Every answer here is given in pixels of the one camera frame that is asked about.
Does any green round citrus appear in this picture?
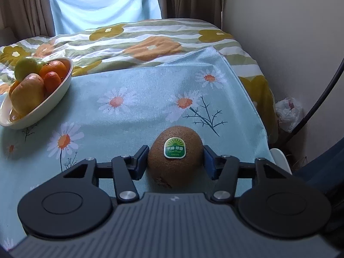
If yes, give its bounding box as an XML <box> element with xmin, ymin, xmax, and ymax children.
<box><xmin>14</xmin><ymin>56</ymin><xmax>47</xmax><ymax>83</ymax></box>

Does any light blue window cloth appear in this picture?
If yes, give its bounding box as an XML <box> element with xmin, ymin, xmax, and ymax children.
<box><xmin>47</xmin><ymin>0</ymin><xmax>163</xmax><ymax>37</ymax></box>

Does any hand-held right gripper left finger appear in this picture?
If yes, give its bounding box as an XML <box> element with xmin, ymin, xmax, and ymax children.
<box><xmin>63</xmin><ymin>144</ymin><xmax>150</xmax><ymax>205</ymax></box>

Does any black cable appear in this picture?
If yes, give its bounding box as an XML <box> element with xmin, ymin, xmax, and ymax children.
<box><xmin>282</xmin><ymin>57</ymin><xmax>344</xmax><ymax>146</ymax></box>

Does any large orange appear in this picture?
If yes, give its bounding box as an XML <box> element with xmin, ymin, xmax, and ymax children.
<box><xmin>39</xmin><ymin>60</ymin><xmax>68</xmax><ymax>80</ymax></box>

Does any white plastic bag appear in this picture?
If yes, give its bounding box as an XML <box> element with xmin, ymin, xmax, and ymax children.
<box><xmin>274</xmin><ymin>96</ymin><xmax>306</xmax><ymax>134</ymax></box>

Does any brown kiwi with green sticker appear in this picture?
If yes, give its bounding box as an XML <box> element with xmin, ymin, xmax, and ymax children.
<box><xmin>147</xmin><ymin>125</ymin><xmax>204</xmax><ymax>189</ymax></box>

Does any cream bowl with yellow inside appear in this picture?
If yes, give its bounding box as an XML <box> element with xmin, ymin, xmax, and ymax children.
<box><xmin>0</xmin><ymin>57</ymin><xmax>74</xmax><ymax>130</ymax></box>

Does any brown curtain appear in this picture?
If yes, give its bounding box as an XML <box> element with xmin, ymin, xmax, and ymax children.
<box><xmin>0</xmin><ymin>0</ymin><xmax>56</xmax><ymax>47</ymax></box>
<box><xmin>153</xmin><ymin>0</ymin><xmax>229</xmax><ymax>31</ymax></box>

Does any light blue daisy tablecloth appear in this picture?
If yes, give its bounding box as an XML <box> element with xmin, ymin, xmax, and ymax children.
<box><xmin>0</xmin><ymin>46</ymin><xmax>270</xmax><ymax>253</ymax></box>

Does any striped flower-print blanket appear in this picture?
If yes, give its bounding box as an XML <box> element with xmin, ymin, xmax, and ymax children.
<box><xmin>0</xmin><ymin>18</ymin><xmax>278</xmax><ymax>143</ymax></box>

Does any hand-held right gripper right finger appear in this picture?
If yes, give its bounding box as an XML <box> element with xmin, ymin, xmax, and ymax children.
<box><xmin>203</xmin><ymin>145</ymin><xmax>291</xmax><ymax>203</ymax></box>

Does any dark blue cloth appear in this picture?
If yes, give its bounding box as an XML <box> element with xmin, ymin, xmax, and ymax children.
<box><xmin>291</xmin><ymin>137</ymin><xmax>344</xmax><ymax>237</ymax></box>

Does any small tangerine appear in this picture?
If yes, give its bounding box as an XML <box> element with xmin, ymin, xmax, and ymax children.
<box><xmin>43</xmin><ymin>71</ymin><xmax>63</xmax><ymax>95</ymax></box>
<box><xmin>9</xmin><ymin>80</ymin><xmax>22</xmax><ymax>98</ymax></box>

